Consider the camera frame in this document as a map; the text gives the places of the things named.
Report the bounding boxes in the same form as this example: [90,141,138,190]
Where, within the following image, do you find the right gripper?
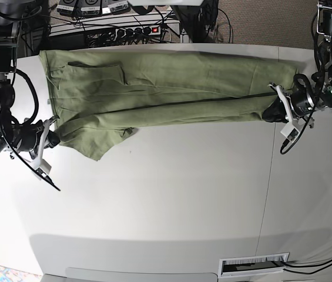
[11,125,61,153]

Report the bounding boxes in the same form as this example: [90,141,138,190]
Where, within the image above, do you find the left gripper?
[261,90,318,123]

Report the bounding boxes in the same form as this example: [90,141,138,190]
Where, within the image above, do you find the green T-shirt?
[39,50,298,161]

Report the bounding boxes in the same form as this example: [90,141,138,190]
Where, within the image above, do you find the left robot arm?
[262,1,332,123]

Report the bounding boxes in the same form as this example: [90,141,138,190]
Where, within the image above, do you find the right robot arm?
[0,1,60,157]

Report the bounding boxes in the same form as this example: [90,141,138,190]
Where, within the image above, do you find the devices on back shelf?
[56,0,130,18]

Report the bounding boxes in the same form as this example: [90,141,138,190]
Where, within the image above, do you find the black power strip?
[114,25,162,38]

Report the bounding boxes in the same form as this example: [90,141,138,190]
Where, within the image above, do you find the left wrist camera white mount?
[269,75,319,147]

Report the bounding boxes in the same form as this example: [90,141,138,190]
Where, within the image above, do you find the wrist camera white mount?
[269,75,319,147]
[9,115,61,180]

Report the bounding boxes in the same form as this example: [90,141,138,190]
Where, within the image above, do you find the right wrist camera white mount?
[9,115,61,180]

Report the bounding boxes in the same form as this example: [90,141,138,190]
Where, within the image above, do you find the white table leg frame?
[164,6,190,43]

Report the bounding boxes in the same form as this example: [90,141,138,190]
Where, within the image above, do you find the table cable grommet slot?
[218,253,290,278]

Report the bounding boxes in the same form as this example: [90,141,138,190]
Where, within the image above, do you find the black cables at grommet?
[281,249,332,276]

